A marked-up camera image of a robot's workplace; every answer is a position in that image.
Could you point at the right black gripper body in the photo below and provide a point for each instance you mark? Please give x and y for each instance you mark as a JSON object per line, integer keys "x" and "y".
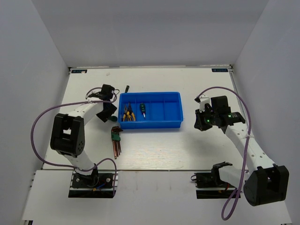
{"x": 211, "y": 115}

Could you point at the small green stubby screwdriver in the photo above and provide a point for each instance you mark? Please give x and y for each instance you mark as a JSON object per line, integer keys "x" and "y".
{"x": 113, "y": 118}

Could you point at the yellow black needle-nose pliers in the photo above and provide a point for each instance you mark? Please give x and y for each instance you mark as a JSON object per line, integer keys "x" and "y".
{"x": 130, "y": 113}

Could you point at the green hex key set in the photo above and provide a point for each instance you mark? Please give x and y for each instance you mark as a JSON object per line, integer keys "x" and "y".
{"x": 115, "y": 137}

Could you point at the yellow black cutting pliers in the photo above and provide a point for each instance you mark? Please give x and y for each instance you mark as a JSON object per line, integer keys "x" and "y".
{"x": 125, "y": 114}

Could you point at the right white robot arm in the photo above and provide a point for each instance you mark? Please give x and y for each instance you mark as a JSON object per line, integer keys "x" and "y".
{"x": 265, "y": 181}

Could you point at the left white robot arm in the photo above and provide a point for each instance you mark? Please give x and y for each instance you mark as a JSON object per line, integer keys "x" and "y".
{"x": 68, "y": 133}

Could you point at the left blue corner label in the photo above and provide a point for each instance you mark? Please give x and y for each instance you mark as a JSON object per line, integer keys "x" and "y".
{"x": 79, "y": 71}

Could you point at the blue corner label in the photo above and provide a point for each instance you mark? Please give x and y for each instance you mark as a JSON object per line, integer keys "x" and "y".
{"x": 219, "y": 70}
{"x": 79, "y": 71}

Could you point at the right blue corner label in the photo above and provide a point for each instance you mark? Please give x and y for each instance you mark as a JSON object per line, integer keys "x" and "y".
{"x": 219, "y": 70}

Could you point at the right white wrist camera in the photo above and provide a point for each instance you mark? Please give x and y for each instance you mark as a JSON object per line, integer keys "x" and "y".
{"x": 202, "y": 100}

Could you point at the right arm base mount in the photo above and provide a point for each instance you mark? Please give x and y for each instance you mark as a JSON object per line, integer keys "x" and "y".
{"x": 206, "y": 188}

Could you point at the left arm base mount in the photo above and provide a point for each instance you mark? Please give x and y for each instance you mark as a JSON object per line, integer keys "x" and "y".
{"x": 102, "y": 187}

